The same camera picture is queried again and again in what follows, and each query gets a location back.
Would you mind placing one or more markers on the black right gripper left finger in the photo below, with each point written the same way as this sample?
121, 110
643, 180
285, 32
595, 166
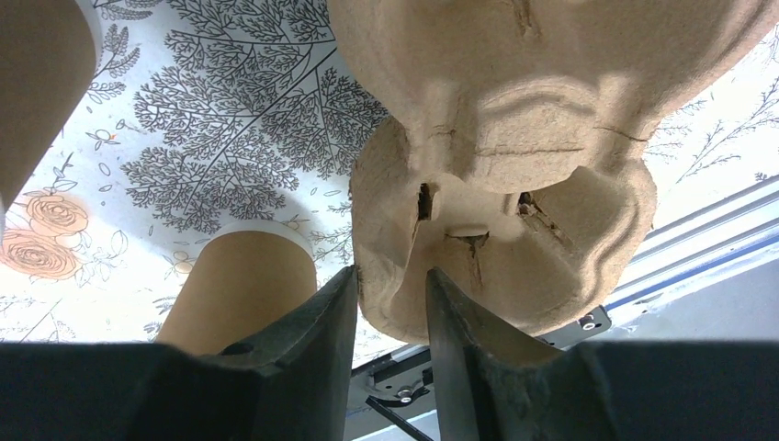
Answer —
289, 381

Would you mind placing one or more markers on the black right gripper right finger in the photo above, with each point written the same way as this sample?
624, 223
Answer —
624, 390

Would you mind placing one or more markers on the brown paper coffee cup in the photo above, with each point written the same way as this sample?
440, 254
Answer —
249, 275

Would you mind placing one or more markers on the brown pulp cup carrier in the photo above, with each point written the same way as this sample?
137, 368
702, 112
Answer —
511, 157

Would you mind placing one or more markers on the floral patterned table mat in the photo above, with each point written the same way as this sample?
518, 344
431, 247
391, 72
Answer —
262, 120

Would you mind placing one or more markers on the stack of brown paper cups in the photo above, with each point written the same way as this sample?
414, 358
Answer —
49, 53

